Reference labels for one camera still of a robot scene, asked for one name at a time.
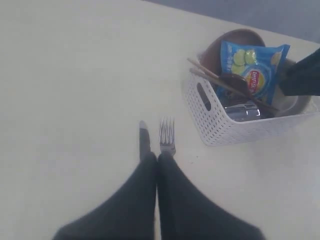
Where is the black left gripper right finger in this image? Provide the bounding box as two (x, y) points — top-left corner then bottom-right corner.
(157, 152), (265, 240)

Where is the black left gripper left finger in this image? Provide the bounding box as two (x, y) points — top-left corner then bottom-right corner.
(53, 152), (157, 240)

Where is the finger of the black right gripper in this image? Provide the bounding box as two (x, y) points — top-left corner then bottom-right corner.
(278, 48), (320, 96)

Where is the speckled white ceramic bowl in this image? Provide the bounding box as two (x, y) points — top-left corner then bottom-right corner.
(273, 58), (312, 118)

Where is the blue Lays chips bag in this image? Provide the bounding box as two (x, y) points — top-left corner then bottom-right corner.
(220, 40), (290, 105)

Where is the dark brown wooden spoon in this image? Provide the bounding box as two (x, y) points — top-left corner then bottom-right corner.
(219, 73), (278, 118)

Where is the wooden chopstick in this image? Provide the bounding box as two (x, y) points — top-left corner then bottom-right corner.
(189, 68), (280, 112)
(187, 58), (219, 79)

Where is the silver table knife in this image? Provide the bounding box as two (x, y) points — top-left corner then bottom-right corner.
(139, 120), (151, 162)

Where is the silver fork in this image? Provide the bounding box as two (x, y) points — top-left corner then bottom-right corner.
(159, 116), (176, 156)

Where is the brown round plate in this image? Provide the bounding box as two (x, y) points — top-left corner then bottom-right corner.
(199, 28), (266, 76)

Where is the white perforated plastic basket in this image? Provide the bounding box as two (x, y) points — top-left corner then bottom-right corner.
(183, 71), (320, 147)

